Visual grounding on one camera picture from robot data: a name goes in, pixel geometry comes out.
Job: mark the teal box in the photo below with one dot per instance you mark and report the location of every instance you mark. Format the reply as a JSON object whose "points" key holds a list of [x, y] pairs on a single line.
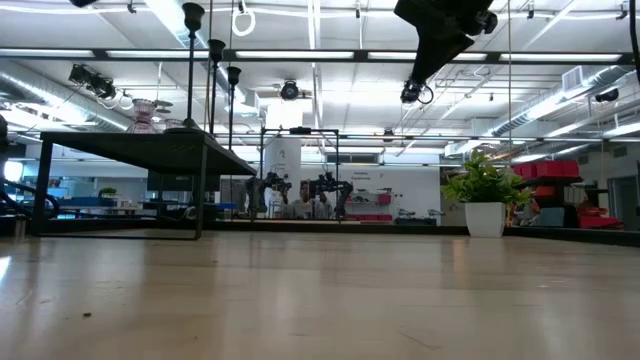
{"points": [[550, 216]]}

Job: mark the black storage rack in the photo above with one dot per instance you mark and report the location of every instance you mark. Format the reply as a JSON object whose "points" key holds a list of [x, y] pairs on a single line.
{"points": [[572, 200]]}

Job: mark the black aluminium table frame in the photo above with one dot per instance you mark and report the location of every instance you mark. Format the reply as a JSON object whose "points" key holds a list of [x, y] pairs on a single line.
{"points": [[400, 229]]}

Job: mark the silver ventilation duct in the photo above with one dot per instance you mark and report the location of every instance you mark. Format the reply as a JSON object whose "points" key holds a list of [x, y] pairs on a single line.
{"points": [[220, 75], [550, 102]]}

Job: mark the pink ribbed glass candle holder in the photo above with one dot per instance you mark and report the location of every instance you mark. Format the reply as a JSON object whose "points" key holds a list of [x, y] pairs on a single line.
{"points": [[144, 120]]}

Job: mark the black candlestick holder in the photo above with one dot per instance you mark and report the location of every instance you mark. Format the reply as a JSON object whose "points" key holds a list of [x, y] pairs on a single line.
{"points": [[216, 49], [233, 75], [192, 15]]}

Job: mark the white shelf with red bins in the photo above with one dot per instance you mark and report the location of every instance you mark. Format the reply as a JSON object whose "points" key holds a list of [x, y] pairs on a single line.
{"points": [[382, 199]]}

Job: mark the black ceiling track light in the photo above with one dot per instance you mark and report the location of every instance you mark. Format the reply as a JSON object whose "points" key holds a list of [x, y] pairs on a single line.
{"points": [[92, 80]]}

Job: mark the black perforated metal shelf riser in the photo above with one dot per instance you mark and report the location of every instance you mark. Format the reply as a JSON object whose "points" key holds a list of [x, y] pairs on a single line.
{"points": [[150, 150]]}

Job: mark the row of red storage bins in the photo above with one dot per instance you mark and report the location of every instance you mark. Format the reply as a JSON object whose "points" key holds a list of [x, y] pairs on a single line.
{"points": [[550, 169]]}

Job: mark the green plant in white pot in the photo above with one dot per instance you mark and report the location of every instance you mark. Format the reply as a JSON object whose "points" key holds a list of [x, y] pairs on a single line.
{"points": [[485, 220]]}

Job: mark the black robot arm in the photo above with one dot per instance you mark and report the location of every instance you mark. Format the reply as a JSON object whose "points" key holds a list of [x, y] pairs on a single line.
{"points": [[272, 182], [335, 185]]}

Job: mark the round black ceiling camera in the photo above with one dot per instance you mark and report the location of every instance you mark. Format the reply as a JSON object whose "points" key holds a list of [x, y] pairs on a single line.
{"points": [[289, 91]]}

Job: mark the black beam with light strips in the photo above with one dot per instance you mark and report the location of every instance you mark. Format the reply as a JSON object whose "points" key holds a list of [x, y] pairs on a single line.
{"points": [[227, 55]]}

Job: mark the small black ceiling device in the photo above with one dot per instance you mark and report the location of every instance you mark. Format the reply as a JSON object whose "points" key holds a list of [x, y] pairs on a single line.
{"points": [[607, 95]]}

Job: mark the bright white screen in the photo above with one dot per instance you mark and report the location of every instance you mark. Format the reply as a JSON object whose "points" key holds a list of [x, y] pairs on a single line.
{"points": [[12, 171]]}

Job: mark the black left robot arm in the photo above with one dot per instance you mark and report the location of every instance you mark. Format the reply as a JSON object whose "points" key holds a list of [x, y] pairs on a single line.
{"points": [[2, 132]]}

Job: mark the orange storage bin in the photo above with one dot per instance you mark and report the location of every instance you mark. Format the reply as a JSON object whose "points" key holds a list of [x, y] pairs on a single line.
{"points": [[545, 191]]}

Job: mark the black metal frame station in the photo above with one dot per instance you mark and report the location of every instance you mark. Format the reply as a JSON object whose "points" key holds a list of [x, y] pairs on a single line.
{"points": [[300, 131]]}

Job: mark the red storage bin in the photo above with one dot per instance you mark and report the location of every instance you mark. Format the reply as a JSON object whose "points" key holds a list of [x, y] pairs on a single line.
{"points": [[597, 222]]}

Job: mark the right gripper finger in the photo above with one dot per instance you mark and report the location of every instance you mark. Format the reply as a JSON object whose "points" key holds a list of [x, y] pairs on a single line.
{"points": [[440, 47]]}

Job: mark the person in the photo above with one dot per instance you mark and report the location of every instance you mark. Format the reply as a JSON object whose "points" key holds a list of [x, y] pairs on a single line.
{"points": [[324, 205], [305, 192]]}

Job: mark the small green potted plant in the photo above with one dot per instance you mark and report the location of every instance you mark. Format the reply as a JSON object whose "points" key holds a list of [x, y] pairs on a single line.
{"points": [[107, 192]]}

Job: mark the white pillar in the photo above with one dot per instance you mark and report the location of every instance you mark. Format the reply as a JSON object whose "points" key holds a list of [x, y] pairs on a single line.
{"points": [[282, 155]]}

